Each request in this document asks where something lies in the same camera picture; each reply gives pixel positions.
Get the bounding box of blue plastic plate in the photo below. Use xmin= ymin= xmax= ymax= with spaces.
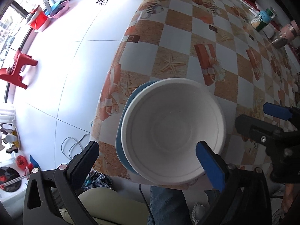
xmin=115 ymin=80 xmax=158 ymax=176

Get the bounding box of white paper bowl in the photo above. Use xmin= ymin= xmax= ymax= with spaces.
xmin=121 ymin=78 xmax=226 ymax=185

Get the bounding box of beige cushion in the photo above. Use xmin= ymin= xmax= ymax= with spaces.
xmin=58 ymin=187 xmax=151 ymax=225

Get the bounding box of steel cup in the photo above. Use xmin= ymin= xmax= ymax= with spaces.
xmin=271 ymin=34 xmax=288 ymax=49

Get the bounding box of blue jeans leg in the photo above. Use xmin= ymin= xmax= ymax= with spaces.
xmin=147 ymin=186 xmax=193 ymax=225

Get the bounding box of pink cup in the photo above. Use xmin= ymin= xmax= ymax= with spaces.
xmin=280 ymin=20 xmax=299 ymax=41

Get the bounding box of red plastic stool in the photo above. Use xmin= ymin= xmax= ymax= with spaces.
xmin=0 ymin=48 xmax=38 ymax=89

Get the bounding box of red bucket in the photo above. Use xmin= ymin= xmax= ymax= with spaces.
xmin=26 ymin=5 xmax=48 ymax=31

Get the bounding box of pink basin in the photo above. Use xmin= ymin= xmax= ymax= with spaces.
xmin=49 ymin=1 xmax=69 ymax=19

